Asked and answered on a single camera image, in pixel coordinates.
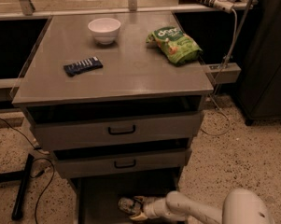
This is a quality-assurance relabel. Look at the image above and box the dark cabinet at right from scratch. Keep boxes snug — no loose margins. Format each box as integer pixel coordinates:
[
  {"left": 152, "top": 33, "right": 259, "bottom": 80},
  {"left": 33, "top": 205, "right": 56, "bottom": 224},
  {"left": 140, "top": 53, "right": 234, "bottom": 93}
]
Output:
[{"left": 235, "top": 0, "right": 281, "bottom": 126}]

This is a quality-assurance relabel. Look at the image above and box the green chip bag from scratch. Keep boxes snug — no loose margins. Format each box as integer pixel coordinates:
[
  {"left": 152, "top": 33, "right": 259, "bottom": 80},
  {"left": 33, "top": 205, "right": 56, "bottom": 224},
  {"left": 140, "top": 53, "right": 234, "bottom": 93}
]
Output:
[{"left": 146, "top": 26, "right": 203, "bottom": 66}]

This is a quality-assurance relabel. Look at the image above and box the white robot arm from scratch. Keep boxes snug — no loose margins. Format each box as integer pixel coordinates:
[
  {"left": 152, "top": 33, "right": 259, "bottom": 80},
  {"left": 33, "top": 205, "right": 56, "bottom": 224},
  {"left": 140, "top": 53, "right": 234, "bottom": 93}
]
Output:
[{"left": 125, "top": 189, "right": 275, "bottom": 224}]

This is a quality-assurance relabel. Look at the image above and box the black handle drawer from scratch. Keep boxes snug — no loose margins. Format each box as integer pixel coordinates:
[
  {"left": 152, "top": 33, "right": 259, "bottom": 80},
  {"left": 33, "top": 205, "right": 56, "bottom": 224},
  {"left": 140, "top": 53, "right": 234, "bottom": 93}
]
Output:
[
  {"left": 114, "top": 160, "right": 136, "bottom": 169},
  {"left": 107, "top": 125, "right": 136, "bottom": 135}
]

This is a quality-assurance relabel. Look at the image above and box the dark blue snack bar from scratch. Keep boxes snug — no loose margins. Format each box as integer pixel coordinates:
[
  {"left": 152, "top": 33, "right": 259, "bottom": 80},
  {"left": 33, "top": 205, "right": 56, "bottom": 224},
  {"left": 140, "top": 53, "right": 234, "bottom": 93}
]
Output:
[{"left": 63, "top": 57, "right": 103, "bottom": 77}]

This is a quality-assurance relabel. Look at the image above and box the black handle top drawer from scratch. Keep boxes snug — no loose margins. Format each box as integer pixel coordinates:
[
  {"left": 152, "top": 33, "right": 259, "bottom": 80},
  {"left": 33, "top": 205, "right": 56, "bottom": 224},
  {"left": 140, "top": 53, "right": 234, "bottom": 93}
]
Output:
[{"left": 107, "top": 125, "right": 136, "bottom": 135}]

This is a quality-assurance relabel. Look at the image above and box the top grey drawer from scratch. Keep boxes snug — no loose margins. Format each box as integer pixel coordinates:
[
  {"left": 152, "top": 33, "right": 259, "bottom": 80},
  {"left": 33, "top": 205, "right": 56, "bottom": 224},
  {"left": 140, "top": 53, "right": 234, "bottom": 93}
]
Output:
[{"left": 31, "top": 112, "right": 204, "bottom": 151}]

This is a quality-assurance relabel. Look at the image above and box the black handle middle drawer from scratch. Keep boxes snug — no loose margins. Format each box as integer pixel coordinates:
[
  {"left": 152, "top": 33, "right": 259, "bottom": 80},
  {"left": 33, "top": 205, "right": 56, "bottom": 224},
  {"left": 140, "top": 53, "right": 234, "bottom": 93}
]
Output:
[{"left": 114, "top": 160, "right": 136, "bottom": 169}]

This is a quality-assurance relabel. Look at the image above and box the grey side bracket box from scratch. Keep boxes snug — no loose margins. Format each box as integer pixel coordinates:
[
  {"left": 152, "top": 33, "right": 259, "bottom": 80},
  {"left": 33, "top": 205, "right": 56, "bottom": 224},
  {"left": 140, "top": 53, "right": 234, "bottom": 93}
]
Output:
[{"left": 203, "top": 63, "right": 241, "bottom": 85}]

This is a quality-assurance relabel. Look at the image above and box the white power cable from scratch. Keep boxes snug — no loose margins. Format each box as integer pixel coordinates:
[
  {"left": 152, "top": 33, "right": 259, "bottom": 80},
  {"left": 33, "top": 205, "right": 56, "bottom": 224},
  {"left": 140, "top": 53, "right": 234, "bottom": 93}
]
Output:
[{"left": 200, "top": 8, "right": 239, "bottom": 137}]

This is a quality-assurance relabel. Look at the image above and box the black floor stand bar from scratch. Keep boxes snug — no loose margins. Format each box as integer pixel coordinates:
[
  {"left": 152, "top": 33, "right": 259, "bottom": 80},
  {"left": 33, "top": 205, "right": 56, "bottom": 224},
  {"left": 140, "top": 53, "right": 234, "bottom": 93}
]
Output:
[{"left": 11, "top": 154, "right": 34, "bottom": 221}]

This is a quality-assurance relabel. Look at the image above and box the white ceramic bowl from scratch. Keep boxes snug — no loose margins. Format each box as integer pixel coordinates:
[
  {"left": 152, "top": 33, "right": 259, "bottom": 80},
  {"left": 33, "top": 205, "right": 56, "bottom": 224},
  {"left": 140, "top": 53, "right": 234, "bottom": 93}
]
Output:
[{"left": 88, "top": 18, "right": 121, "bottom": 45}]

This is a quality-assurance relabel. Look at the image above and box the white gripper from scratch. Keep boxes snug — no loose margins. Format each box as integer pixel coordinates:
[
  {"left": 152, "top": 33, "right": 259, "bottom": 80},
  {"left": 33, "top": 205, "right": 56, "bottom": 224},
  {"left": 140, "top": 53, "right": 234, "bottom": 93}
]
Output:
[{"left": 130, "top": 196, "right": 167, "bottom": 221}]

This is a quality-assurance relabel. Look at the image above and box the bottom open grey drawer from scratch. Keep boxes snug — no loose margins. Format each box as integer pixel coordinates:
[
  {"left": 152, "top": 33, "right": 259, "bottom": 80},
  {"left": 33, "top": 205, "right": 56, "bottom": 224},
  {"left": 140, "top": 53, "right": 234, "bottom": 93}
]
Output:
[{"left": 77, "top": 168, "right": 184, "bottom": 224}]

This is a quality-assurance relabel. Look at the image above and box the grey drawer cabinet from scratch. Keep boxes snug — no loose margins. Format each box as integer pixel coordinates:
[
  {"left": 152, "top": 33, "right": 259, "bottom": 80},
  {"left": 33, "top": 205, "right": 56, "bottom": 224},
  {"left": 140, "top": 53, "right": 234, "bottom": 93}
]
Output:
[{"left": 13, "top": 12, "right": 212, "bottom": 224}]

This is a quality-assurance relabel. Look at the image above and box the black floor cable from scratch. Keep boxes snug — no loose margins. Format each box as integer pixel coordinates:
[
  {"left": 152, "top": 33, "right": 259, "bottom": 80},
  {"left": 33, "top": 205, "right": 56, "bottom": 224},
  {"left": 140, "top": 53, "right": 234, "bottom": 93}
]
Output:
[{"left": 0, "top": 109, "right": 56, "bottom": 224}]

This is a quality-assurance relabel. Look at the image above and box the middle grey drawer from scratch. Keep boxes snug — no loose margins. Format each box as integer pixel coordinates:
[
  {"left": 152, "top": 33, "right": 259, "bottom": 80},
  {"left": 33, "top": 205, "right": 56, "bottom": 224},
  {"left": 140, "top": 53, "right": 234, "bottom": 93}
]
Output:
[{"left": 56, "top": 148, "right": 191, "bottom": 179}]

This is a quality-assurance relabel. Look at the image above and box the crushed 7up can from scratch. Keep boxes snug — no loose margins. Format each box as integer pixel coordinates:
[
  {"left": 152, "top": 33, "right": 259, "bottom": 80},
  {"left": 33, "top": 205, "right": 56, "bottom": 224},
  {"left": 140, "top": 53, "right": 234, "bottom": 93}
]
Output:
[{"left": 119, "top": 197, "right": 142, "bottom": 215}]

